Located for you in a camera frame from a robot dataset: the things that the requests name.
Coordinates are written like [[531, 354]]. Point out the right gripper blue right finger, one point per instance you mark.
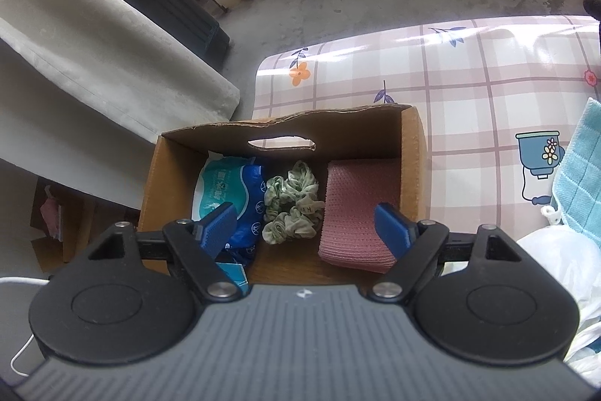
[[415, 246]]

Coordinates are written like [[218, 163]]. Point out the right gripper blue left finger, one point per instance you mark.
[[194, 246]]

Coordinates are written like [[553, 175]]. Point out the pink knitted cloth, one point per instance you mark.
[[354, 188]]

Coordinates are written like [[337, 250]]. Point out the blue white wet wipes pack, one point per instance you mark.
[[238, 181]]

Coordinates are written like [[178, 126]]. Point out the green scrunchie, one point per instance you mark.
[[293, 209]]

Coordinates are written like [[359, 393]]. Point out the white teal plastic bag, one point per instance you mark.
[[572, 258]]

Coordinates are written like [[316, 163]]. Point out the light blue towel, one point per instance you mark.
[[577, 184]]

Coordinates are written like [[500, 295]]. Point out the brown cardboard box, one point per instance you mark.
[[315, 137]]

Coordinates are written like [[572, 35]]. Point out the beige curtain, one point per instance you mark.
[[88, 87]]

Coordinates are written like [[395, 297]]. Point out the black storage bin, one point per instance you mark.
[[191, 25]]

